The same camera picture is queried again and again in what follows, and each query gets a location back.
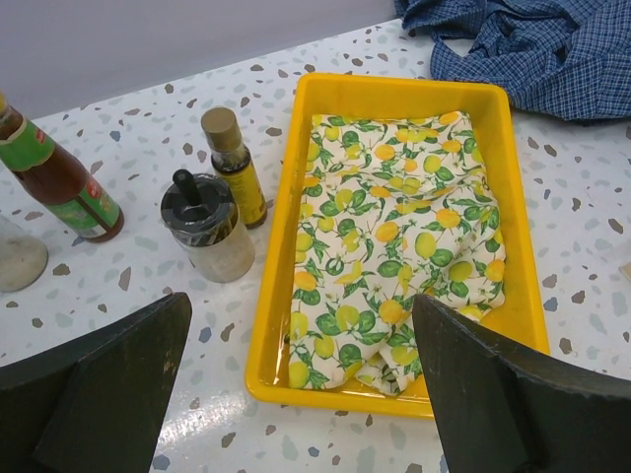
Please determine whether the red chili sauce bottle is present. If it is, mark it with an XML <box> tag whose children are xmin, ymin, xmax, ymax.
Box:
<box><xmin>1</xmin><ymin>98</ymin><xmax>124</xmax><ymax>242</ymax></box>

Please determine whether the white powder shaker jar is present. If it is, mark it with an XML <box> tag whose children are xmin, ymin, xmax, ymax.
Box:
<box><xmin>0</xmin><ymin>216</ymin><xmax>48</xmax><ymax>293</ymax></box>

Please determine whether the cream divided organizer box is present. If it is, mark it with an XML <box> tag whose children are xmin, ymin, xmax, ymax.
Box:
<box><xmin>619</xmin><ymin>262</ymin><xmax>631</xmax><ymax>282</ymax></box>

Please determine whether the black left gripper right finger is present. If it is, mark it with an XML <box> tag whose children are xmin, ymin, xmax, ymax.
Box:
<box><xmin>412</xmin><ymin>295</ymin><xmax>630</xmax><ymax>472</ymax></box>

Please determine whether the blue checkered shirt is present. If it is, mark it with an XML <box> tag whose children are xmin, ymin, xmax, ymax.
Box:
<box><xmin>394</xmin><ymin>1</ymin><xmax>630</xmax><ymax>122</ymax></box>

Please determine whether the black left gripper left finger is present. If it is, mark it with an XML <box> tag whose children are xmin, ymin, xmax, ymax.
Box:
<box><xmin>1</xmin><ymin>293</ymin><xmax>192</xmax><ymax>472</ymax></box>

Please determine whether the yellow label sauce bottle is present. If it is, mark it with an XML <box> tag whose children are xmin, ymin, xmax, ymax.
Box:
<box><xmin>200</xmin><ymin>106</ymin><xmax>267</xmax><ymax>229</ymax></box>

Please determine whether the lemon print cloth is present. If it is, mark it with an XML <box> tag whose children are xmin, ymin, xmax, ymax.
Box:
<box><xmin>288</xmin><ymin>110</ymin><xmax>506</xmax><ymax>396</ymax></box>

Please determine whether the black lid seasoning jar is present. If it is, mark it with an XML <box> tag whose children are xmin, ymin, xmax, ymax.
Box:
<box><xmin>160</xmin><ymin>169</ymin><xmax>255</xmax><ymax>283</ymax></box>

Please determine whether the yellow plastic tray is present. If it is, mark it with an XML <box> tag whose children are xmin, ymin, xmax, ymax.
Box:
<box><xmin>245</xmin><ymin>73</ymin><xmax>548</xmax><ymax>417</ymax></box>

